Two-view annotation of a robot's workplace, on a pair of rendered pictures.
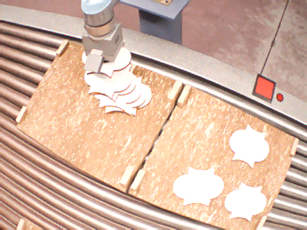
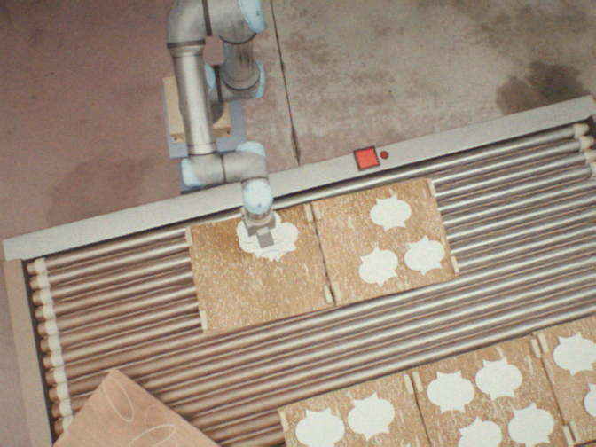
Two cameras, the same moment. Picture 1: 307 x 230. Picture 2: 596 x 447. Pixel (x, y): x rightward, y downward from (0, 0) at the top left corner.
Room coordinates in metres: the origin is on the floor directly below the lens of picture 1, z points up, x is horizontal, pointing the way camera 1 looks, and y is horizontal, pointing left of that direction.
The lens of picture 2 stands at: (0.33, 0.44, 2.88)
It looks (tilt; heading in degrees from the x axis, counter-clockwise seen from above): 74 degrees down; 306
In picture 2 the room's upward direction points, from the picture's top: 11 degrees clockwise
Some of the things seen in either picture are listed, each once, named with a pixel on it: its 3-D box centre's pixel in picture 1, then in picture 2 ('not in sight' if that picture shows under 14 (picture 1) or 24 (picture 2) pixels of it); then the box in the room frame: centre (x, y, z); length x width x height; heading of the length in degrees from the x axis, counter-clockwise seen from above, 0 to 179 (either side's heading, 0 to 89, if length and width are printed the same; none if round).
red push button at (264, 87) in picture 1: (264, 88); (366, 159); (0.66, -0.35, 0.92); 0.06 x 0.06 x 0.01; 62
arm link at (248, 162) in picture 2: not in sight; (246, 165); (0.80, 0.07, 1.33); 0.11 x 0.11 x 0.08; 54
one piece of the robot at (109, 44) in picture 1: (97, 44); (260, 224); (0.69, 0.12, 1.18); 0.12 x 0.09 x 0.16; 156
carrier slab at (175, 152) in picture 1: (226, 168); (383, 239); (0.43, -0.18, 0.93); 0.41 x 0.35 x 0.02; 59
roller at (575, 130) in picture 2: (207, 91); (323, 194); (0.68, -0.16, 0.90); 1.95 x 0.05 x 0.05; 62
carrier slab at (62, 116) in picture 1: (88, 107); (257, 267); (0.64, 0.18, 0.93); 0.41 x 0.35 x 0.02; 59
